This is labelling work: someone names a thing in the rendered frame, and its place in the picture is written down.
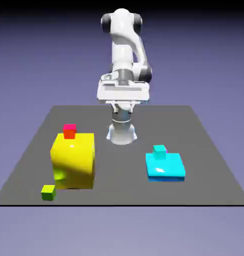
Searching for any small red cube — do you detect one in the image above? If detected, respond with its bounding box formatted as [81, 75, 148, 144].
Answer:
[63, 123, 77, 140]

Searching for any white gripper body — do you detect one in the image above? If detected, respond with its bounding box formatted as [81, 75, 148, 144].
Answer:
[96, 79, 151, 105]

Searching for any small cyan cube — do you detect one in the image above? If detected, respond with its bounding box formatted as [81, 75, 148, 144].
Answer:
[153, 144, 167, 161]

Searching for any large yellow box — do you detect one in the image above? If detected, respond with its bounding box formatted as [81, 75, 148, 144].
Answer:
[50, 132, 95, 190]

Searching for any small green cube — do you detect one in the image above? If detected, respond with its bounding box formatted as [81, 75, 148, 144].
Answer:
[40, 184, 56, 201]

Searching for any large cyan box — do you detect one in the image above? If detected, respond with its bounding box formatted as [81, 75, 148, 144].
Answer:
[145, 152, 186, 183]

